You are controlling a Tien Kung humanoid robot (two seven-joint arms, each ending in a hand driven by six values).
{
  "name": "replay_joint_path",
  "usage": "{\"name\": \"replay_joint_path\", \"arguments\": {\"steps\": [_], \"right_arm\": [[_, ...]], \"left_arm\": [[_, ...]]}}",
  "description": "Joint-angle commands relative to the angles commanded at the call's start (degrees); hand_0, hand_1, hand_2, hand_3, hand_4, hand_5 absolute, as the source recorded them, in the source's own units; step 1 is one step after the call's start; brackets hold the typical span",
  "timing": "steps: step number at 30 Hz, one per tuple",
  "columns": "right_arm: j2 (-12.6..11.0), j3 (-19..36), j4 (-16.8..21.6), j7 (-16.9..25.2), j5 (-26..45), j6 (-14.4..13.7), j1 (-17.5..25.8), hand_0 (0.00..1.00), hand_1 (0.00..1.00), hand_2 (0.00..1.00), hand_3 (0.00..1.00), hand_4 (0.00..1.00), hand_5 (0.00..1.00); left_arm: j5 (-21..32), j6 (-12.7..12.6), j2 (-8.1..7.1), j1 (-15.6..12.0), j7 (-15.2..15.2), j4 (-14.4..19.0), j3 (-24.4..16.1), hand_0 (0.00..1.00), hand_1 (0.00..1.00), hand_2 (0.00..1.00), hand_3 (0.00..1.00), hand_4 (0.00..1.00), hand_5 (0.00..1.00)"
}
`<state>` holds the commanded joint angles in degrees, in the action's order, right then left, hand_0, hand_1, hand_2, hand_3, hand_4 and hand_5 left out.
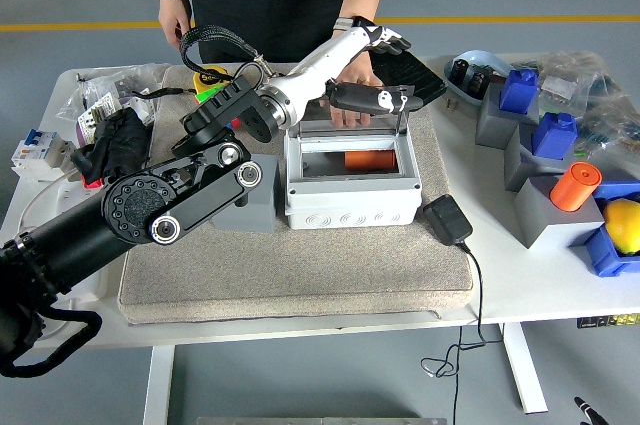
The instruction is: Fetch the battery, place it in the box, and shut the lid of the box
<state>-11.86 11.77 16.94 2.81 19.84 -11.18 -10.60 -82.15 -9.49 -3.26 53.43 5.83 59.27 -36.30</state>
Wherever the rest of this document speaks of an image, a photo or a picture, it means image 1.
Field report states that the person's left hand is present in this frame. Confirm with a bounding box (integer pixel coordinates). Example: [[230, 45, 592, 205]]
[[319, 50, 385, 129]]

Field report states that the person's right hand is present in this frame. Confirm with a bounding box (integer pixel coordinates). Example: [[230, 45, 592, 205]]
[[158, 0, 194, 51]]

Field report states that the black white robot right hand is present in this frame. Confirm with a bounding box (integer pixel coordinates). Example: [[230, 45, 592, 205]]
[[573, 396, 609, 425]]

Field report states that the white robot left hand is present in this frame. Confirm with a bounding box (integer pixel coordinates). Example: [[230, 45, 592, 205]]
[[259, 24, 425, 119]]

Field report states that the grey transparent box lid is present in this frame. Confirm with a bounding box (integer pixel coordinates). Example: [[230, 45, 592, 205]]
[[289, 87, 417, 140]]

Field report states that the orange cylindrical battery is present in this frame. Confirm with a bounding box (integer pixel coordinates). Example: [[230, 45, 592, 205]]
[[344, 150, 396, 170], [549, 161, 603, 213]]

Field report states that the white plastic junction box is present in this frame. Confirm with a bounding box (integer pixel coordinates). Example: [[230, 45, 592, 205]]
[[283, 119, 423, 231]]

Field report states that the black wrist watch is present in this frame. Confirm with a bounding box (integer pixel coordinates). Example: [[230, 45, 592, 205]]
[[333, 16, 374, 34]]

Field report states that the black flat case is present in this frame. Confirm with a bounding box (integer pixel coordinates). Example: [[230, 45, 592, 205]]
[[372, 52, 449, 111]]

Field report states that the yellow tape measure black label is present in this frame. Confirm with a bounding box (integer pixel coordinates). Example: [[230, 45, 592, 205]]
[[193, 66, 230, 90]]

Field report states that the white table leg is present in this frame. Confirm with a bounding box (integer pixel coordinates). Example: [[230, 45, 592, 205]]
[[142, 344, 176, 425], [501, 322, 549, 415]]

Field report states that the large colourful puzzle cube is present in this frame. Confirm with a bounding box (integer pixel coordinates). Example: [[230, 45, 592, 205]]
[[194, 82, 242, 130]]

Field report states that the black table control panel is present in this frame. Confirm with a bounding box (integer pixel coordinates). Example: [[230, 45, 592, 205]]
[[576, 313, 640, 330]]

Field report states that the small black component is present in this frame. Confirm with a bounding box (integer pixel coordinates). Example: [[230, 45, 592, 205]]
[[468, 67, 491, 95], [451, 58, 472, 85]]

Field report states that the clear bag with hardware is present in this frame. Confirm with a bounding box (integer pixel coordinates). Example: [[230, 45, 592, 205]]
[[54, 63, 171, 126]]

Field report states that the purple white packaged part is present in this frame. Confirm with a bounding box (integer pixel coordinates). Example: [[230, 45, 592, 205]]
[[74, 93, 124, 146]]

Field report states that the light blue bowl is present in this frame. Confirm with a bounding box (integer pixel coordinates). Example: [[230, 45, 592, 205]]
[[443, 49, 514, 109]]

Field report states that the black cloth bundle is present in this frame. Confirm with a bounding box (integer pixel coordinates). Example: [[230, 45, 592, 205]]
[[70, 107, 154, 191]]

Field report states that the grey block with round hole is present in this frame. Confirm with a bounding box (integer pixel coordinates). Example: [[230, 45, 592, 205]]
[[212, 153, 280, 234]]

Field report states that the grey plastic block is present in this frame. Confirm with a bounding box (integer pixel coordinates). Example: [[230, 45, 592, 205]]
[[474, 82, 541, 150], [512, 175, 605, 250], [503, 122, 584, 194]]

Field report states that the blue storage bin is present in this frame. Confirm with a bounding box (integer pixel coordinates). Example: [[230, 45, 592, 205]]
[[582, 179, 640, 278]]

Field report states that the blue plastic block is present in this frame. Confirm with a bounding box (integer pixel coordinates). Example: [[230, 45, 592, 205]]
[[499, 68, 540, 114], [530, 112, 579, 159]]

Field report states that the black power adapter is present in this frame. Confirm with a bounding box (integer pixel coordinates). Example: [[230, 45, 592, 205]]
[[422, 193, 474, 248]]

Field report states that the white blue circuit breaker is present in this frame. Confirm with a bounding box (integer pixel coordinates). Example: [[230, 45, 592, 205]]
[[10, 128, 77, 181]]

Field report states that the yellow lemon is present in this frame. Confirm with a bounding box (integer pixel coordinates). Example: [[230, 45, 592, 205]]
[[602, 198, 640, 254]]

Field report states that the grey-brown mat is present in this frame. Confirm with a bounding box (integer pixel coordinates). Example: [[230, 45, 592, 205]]
[[118, 62, 475, 326]]

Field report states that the white power strip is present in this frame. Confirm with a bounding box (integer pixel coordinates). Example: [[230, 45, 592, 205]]
[[47, 182, 112, 306]]

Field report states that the clear bag of parts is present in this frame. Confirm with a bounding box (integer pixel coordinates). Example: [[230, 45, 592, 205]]
[[509, 50, 629, 114], [574, 84, 640, 176]]

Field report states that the black tape measure strap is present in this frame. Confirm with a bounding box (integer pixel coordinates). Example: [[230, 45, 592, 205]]
[[130, 87, 196, 100]]

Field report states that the black adapter cord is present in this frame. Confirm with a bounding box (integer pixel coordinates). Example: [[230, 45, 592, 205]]
[[418, 238, 503, 425]]

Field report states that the white power cable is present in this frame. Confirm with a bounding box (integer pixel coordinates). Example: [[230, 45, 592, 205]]
[[19, 167, 84, 231]]

